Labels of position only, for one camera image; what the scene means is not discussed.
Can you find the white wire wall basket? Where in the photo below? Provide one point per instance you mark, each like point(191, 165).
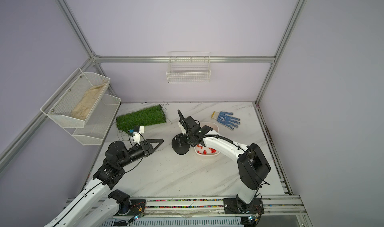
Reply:
point(188, 67)

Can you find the upper white mesh shelf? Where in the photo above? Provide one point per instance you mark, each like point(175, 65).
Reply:
point(63, 107)

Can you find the lower white mesh shelf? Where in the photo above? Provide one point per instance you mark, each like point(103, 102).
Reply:
point(95, 130)

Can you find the black round screw base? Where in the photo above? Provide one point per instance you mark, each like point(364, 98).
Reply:
point(180, 144)

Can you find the white mesh shelf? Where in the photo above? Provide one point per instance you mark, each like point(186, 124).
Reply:
point(63, 107)
point(95, 130)

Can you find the beige cloth glove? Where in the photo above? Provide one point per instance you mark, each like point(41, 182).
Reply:
point(84, 107)

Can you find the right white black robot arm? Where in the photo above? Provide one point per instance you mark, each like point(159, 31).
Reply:
point(253, 166)

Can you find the green artificial grass mat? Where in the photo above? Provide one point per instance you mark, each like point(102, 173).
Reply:
point(149, 116)

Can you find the aluminium mounting rail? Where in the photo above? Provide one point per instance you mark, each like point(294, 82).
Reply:
point(215, 206)

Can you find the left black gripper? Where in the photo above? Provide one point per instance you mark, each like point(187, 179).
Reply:
point(147, 147)

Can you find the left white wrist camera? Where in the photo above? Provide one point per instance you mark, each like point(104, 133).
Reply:
point(136, 133)

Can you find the white plastic tray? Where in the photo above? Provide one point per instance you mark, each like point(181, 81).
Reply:
point(203, 151)

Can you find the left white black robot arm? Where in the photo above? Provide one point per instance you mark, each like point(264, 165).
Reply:
point(104, 180)

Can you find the blue dotted work glove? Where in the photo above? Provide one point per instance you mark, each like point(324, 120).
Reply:
point(226, 119)

